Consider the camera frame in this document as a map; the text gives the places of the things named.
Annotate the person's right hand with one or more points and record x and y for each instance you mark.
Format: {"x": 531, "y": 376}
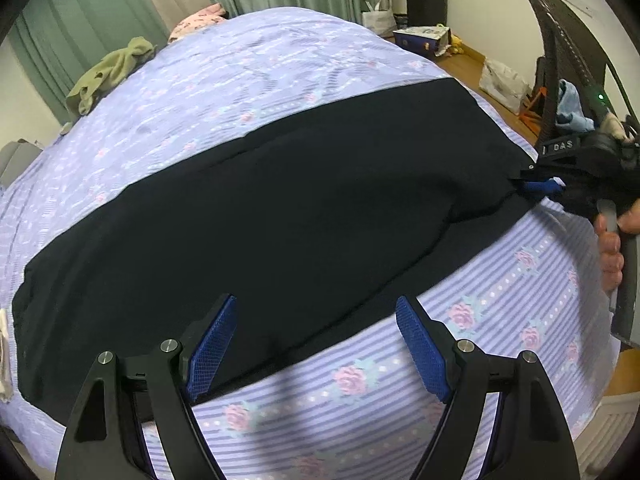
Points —
{"x": 611, "y": 260}

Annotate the blue box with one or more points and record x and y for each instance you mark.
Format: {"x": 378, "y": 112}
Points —
{"x": 420, "y": 42}

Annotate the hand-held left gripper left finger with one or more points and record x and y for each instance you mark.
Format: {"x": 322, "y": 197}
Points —
{"x": 215, "y": 345}

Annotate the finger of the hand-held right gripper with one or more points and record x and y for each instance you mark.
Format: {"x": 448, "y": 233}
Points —
{"x": 542, "y": 186}
{"x": 527, "y": 171}

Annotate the white plastic bag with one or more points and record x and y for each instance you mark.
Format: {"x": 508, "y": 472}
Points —
{"x": 502, "y": 85}

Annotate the black mesh chair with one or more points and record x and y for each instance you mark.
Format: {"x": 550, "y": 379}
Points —
{"x": 555, "y": 35}

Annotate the yellow toy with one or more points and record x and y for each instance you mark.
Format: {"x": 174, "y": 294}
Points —
{"x": 456, "y": 45}

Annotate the white ribbed sweater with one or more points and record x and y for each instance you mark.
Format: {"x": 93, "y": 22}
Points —
{"x": 617, "y": 435}

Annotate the purple floral bedsheet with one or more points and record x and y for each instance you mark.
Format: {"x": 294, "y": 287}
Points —
{"x": 200, "y": 100}

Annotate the black pants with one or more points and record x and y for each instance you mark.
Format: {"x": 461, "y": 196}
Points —
{"x": 275, "y": 210}

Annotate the white tote bag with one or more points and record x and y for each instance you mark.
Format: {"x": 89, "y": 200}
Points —
{"x": 377, "y": 22}

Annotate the orange stand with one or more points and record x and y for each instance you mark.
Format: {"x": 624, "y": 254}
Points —
{"x": 530, "y": 105}

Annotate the light blue cloth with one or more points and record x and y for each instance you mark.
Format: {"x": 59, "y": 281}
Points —
{"x": 570, "y": 110}

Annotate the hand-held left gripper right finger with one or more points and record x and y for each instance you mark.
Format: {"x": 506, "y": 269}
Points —
{"x": 420, "y": 347}

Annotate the grey headboard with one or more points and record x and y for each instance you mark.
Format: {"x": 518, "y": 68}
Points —
{"x": 17, "y": 160}

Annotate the black bin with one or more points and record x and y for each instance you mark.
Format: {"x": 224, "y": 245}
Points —
{"x": 425, "y": 7}

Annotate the pink printed garment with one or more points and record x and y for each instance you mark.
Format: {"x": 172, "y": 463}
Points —
{"x": 197, "y": 22}

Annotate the olive green garment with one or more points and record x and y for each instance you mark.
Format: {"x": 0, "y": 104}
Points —
{"x": 107, "y": 72}

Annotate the white cloth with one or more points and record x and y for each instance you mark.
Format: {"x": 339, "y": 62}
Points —
{"x": 5, "y": 360}

